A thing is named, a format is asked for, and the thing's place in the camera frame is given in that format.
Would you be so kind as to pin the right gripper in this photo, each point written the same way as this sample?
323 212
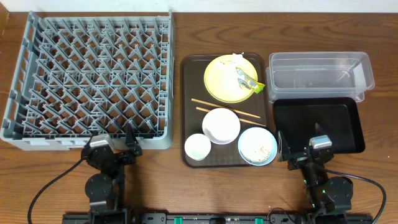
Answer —
297 160

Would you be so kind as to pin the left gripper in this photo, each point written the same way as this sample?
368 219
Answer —
115 157

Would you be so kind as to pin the light blue bowl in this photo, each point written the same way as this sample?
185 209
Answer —
257 146

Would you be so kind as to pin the small white cup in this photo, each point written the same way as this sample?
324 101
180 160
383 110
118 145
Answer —
197 146

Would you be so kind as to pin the white pink bowl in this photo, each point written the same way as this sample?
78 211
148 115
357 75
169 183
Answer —
221 126

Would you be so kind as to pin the yellow green snack wrapper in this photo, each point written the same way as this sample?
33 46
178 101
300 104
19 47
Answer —
246 81

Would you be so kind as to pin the white paper napkin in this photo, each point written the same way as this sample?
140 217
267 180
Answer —
229 64

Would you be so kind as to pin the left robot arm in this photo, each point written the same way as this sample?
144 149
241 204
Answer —
105 190

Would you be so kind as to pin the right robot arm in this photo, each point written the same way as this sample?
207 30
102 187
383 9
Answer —
330 196

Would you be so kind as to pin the black waste tray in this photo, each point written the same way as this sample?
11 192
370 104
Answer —
339 117

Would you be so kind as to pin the clear plastic waste bin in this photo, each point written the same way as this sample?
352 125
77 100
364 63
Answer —
294 75

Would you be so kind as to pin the grey plastic dishwasher rack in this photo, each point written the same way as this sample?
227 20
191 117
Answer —
77 76

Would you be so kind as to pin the lower wooden chopstick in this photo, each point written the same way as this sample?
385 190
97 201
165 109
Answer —
242 120

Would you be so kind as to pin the wooden chopstick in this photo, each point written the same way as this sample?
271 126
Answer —
219 106
242 120

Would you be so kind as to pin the upper wooden chopstick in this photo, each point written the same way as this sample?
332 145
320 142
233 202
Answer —
219 106

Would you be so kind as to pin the dark brown serving tray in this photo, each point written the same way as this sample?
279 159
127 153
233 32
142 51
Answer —
192 86

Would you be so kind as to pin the yellow round plate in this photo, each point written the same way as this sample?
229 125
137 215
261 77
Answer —
223 90

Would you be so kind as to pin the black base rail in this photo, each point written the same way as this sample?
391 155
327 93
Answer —
161 218

